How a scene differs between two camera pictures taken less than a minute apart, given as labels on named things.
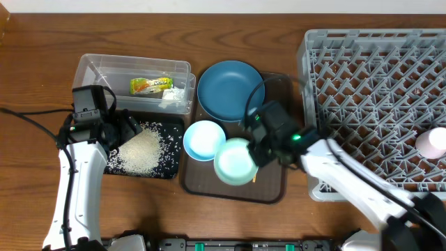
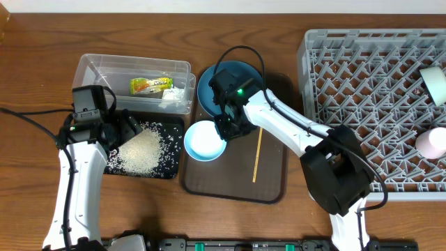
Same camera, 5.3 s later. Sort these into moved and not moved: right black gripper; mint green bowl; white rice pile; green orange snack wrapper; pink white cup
Moved: right black gripper; mint green bowl
Not moved: white rice pile; pink white cup; green orange snack wrapper
